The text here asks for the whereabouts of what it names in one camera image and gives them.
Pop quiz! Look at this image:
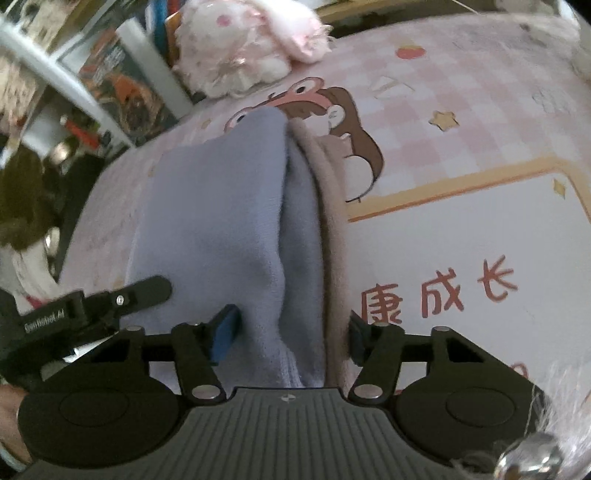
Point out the dark green cloth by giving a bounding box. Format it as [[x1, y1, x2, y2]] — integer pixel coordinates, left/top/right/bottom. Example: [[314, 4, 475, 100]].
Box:
[[0, 148, 61, 252]]

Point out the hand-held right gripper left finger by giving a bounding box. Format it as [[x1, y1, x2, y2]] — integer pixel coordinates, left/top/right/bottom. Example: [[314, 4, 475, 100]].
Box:
[[69, 304, 228, 407]]

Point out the person's left forearm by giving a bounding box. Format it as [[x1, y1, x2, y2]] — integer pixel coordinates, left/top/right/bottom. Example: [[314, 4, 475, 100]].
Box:
[[0, 384, 33, 467]]

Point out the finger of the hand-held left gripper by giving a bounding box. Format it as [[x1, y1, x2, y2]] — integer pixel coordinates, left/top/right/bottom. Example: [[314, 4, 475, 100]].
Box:
[[84, 275, 173, 320]]

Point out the white shelf unit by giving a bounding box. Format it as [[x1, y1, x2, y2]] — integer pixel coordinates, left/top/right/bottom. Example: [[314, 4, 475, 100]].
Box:
[[0, 0, 194, 151]]

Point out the pink and white plush bunny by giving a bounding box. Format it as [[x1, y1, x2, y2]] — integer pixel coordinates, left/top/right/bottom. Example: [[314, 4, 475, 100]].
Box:
[[172, 0, 334, 99]]

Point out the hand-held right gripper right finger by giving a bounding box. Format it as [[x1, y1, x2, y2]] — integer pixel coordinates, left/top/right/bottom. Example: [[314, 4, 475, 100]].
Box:
[[347, 309, 522, 407]]

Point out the dark illustrated book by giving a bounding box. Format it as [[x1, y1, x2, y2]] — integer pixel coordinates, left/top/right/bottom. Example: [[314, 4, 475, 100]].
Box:
[[75, 31, 180, 149]]

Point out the purple and pink sweater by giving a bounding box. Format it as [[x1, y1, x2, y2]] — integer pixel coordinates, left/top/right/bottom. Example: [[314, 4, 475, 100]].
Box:
[[124, 107, 350, 389]]

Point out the pink cartoon desk mat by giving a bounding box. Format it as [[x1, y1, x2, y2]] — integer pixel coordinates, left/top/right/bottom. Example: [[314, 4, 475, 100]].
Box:
[[56, 13, 591, 393]]

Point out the fluffy white sleeve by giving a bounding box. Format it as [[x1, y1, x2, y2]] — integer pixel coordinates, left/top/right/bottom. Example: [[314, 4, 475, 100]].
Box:
[[494, 357, 591, 480]]

